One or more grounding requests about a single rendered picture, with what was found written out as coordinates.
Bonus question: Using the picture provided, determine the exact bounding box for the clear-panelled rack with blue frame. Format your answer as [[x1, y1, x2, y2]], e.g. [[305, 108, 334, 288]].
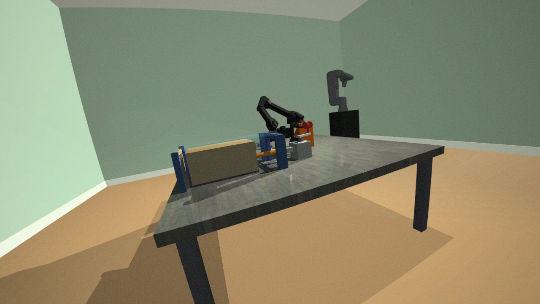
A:
[[171, 133, 285, 193]]

